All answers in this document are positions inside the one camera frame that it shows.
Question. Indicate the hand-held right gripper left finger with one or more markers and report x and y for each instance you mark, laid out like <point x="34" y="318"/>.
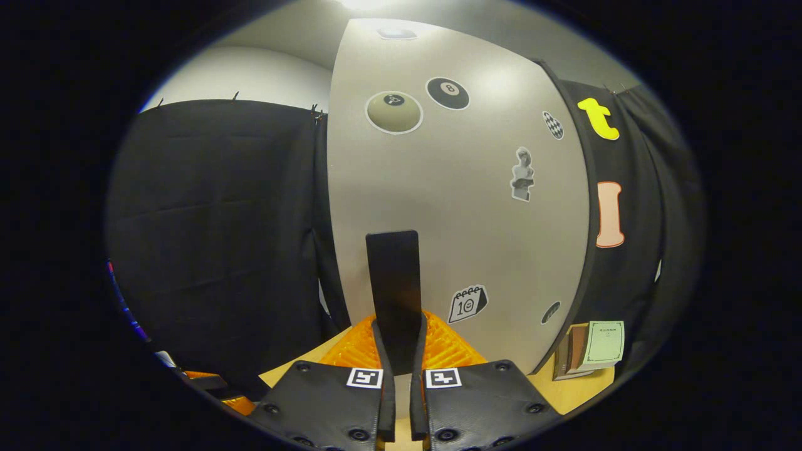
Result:
<point x="385" y="401"/>

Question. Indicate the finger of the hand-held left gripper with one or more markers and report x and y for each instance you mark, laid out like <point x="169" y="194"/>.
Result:
<point x="241" y="406"/>

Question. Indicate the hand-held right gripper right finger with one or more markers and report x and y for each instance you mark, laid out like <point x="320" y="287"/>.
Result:
<point x="418" y="401"/>

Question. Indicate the grey cabinet door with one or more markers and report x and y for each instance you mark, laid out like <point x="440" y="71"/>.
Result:
<point x="438" y="188"/>

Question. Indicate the brown book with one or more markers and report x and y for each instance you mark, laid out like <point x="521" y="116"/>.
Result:
<point x="575" y="351"/>

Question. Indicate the black backdrop cloth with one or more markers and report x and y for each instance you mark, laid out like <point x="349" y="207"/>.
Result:
<point x="651" y="188"/>
<point x="219" y="219"/>

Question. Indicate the pale green book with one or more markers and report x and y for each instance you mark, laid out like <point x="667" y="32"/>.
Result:
<point x="601" y="344"/>

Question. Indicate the ceiling light panel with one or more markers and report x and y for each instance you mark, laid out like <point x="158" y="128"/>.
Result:
<point x="369" y="3"/>

